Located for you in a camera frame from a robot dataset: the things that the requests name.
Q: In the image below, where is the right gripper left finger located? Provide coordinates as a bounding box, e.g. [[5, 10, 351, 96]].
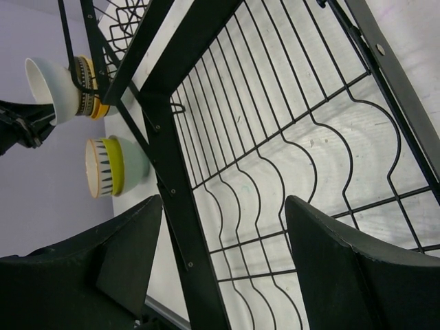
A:
[[1, 195, 162, 329]]

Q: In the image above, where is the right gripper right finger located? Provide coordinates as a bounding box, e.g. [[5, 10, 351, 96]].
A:
[[285, 196, 439, 329]]

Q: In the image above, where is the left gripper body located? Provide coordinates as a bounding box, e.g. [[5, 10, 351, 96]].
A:
[[1, 100, 55, 155]]

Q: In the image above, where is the white ceramic bowl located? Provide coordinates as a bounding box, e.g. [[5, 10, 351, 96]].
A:
[[25, 58, 80, 126]]

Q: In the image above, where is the dark patterned bowl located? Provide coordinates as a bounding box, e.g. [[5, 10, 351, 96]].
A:
[[74, 56, 96, 117]]

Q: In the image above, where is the white black striped bowl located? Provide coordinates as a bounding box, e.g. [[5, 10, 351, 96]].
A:
[[85, 139, 113, 198]]

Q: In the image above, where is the lime yellow bowl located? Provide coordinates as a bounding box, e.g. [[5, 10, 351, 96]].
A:
[[102, 137, 124, 196]]

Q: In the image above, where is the pale green bowl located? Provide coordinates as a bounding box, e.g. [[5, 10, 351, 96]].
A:
[[116, 137, 150, 195]]

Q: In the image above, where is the orange yellow bowl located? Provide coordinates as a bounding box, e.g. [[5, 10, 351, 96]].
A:
[[82, 56, 110, 120]]

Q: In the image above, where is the black wire dish rack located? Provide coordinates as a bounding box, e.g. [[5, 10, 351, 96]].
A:
[[80, 1, 439, 329]]

